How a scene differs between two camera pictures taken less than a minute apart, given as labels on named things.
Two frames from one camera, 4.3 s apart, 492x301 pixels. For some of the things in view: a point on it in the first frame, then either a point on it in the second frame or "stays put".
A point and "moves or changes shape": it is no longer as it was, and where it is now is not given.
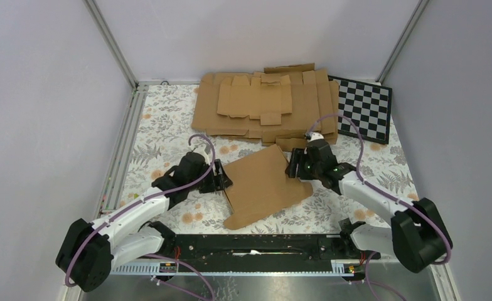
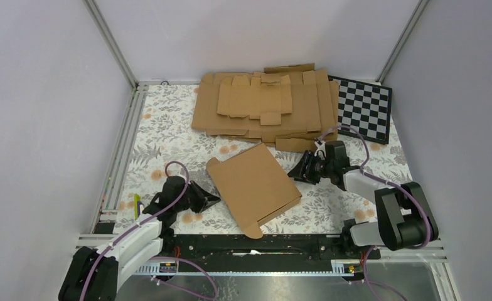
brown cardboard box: x=262 y=187 moves or changes shape
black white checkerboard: x=368 y=105 stays put
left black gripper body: x=211 y=183 -> x=192 y=199
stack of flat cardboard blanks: x=283 y=103 stays put
